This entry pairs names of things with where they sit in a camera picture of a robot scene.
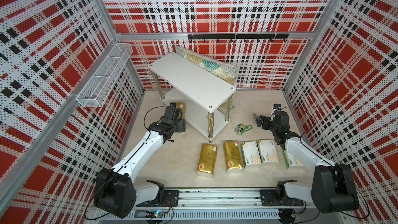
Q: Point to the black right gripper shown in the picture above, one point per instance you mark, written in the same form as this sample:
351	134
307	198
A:
266	120

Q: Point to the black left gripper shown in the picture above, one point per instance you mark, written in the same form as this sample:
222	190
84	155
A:
181	125

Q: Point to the gold tissue pack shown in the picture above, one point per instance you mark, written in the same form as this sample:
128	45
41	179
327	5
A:
233	159
181	106
207	160

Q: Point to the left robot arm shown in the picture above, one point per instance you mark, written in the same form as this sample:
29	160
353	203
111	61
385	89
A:
115	192

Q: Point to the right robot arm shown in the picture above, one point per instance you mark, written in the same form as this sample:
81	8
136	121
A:
332	188

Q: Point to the white green tissue pack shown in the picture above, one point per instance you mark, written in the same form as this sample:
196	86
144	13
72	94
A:
268	153
251	155
292	161

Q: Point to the white two-tier shelf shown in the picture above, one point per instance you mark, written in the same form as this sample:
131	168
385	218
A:
207	98

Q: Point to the fan pattern cushion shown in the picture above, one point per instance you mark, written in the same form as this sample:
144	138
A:
225	71

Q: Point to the green circuit board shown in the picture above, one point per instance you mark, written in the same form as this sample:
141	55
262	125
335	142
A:
155	214

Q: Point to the green sloth figure keychain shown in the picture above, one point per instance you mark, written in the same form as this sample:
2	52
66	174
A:
241	128

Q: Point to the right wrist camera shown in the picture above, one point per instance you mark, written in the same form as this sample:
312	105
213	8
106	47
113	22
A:
276	107

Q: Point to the white wire mesh basket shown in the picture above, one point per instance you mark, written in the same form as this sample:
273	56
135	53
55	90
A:
98	88

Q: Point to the black wall hook rail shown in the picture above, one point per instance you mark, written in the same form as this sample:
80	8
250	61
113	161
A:
270	36

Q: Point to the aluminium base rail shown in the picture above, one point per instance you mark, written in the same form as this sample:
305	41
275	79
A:
223	206

